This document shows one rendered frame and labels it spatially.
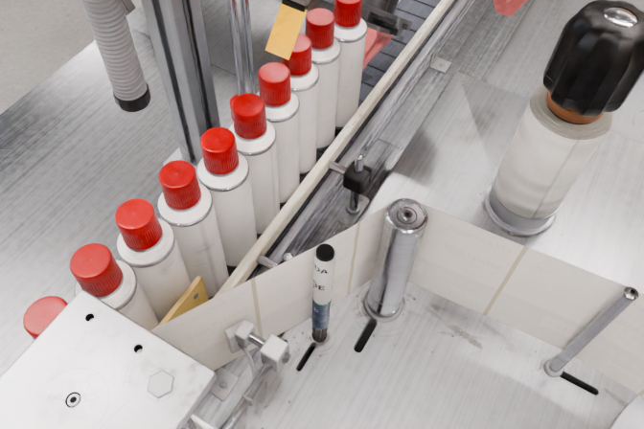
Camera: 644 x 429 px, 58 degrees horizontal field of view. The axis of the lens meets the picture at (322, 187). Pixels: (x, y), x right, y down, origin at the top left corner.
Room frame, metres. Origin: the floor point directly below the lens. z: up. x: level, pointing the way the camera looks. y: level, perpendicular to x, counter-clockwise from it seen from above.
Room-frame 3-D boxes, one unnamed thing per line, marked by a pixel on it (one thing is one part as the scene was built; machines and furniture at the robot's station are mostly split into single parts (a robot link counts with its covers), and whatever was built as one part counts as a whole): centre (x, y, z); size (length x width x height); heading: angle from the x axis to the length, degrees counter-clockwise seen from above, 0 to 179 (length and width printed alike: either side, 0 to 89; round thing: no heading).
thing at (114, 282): (0.22, 0.18, 0.98); 0.05 x 0.05 x 0.20
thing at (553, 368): (0.22, -0.26, 0.97); 0.02 x 0.02 x 0.19
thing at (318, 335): (0.25, -0.01, 0.97); 0.02 x 0.02 x 0.19
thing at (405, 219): (0.29, -0.08, 0.97); 0.05 x 0.05 x 0.19
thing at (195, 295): (0.22, 0.14, 0.94); 0.10 x 0.01 x 0.09; 152
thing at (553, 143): (0.44, -0.26, 1.03); 0.09 x 0.09 x 0.30
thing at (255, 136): (0.40, 0.08, 0.98); 0.05 x 0.05 x 0.20
